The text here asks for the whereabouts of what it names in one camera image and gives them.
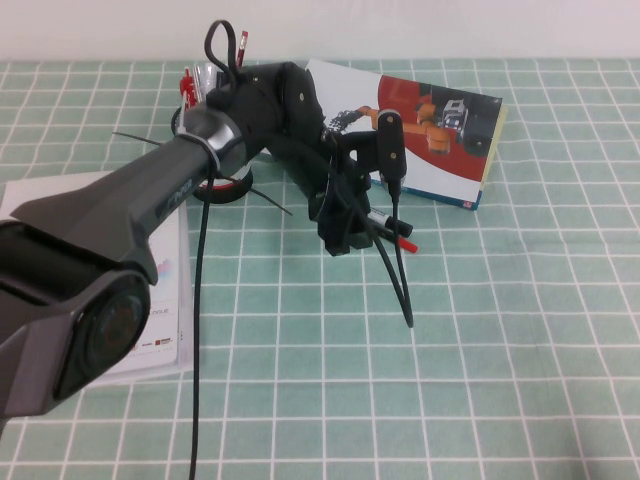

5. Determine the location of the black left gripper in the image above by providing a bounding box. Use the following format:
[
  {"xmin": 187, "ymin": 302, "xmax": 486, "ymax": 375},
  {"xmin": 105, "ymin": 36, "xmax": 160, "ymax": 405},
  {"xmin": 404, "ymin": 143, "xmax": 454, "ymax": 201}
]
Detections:
[{"xmin": 307, "ymin": 147, "xmax": 374, "ymax": 258}]

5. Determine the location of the red black marker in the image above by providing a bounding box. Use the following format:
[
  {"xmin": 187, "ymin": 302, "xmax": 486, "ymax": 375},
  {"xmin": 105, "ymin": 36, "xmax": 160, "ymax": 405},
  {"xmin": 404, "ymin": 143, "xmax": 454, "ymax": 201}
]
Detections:
[{"xmin": 372, "ymin": 227, "xmax": 420, "ymax": 253}]

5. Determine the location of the black mesh pen holder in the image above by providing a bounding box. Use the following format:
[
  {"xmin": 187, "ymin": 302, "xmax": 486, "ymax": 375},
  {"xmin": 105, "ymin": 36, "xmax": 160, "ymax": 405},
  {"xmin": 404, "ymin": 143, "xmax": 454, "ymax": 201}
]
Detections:
[{"xmin": 171, "ymin": 104, "xmax": 255, "ymax": 205}]

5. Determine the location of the silver clear pen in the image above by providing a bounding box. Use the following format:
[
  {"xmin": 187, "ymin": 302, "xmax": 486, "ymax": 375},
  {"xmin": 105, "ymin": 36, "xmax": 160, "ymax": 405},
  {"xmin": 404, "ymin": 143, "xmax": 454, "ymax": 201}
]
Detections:
[{"xmin": 192, "ymin": 62, "xmax": 221, "ymax": 104}]

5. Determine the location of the red click pen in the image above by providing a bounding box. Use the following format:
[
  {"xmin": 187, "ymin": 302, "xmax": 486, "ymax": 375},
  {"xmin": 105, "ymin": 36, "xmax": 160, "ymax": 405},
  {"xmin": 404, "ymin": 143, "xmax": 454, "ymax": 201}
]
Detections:
[{"xmin": 178, "ymin": 67, "xmax": 199, "ymax": 109}]

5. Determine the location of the white marker black cap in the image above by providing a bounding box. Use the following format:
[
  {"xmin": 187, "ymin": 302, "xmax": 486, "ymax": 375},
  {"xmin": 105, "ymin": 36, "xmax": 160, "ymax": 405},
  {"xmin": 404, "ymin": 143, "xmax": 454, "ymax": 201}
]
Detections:
[{"xmin": 368, "ymin": 209, "xmax": 414, "ymax": 239}]

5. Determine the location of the black zip tie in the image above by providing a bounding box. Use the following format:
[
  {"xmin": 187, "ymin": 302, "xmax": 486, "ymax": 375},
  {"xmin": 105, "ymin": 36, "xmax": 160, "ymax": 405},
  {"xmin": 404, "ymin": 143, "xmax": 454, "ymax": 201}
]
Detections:
[
  {"xmin": 112, "ymin": 130, "xmax": 166, "ymax": 147},
  {"xmin": 219, "ymin": 174, "xmax": 294, "ymax": 216}
]

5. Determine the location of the white red robot book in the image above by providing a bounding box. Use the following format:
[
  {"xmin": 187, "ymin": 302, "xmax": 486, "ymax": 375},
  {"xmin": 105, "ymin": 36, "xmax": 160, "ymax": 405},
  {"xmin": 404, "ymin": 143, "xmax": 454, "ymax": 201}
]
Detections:
[{"xmin": 304, "ymin": 58, "xmax": 509, "ymax": 213}]

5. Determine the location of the white zip tie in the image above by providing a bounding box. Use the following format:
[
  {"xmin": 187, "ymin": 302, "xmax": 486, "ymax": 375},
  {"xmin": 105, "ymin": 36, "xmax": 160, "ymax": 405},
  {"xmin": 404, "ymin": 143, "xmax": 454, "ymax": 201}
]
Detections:
[{"xmin": 177, "ymin": 107, "xmax": 221, "ymax": 176}]

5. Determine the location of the white show catalogue booklet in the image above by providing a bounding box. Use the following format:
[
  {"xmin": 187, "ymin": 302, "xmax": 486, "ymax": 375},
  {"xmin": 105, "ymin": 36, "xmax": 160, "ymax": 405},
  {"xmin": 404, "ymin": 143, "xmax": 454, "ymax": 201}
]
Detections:
[{"xmin": 0, "ymin": 172, "xmax": 194, "ymax": 386}]

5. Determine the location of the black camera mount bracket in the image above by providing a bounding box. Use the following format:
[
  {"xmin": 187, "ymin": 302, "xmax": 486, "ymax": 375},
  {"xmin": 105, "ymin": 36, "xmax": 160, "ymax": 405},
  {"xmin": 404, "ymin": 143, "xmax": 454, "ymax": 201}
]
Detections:
[{"xmin": 332, "ymin": 130, "xmax": 382, "ymax": 176}]

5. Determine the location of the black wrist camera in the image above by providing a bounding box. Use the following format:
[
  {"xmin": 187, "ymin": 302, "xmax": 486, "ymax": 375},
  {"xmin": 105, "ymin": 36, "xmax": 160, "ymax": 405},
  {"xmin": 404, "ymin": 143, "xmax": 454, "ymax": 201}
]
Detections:
[{"xmin": 377, "ymin": 110, "xmax": 405, "ymax": 190}]

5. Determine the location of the black camera cable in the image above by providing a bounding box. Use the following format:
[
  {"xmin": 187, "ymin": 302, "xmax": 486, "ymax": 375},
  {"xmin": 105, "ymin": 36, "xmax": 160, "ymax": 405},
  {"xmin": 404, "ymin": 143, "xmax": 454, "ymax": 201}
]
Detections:
[{"xmin": 188, "ymin": 18, "xmax": 415, "ymax": 480}]

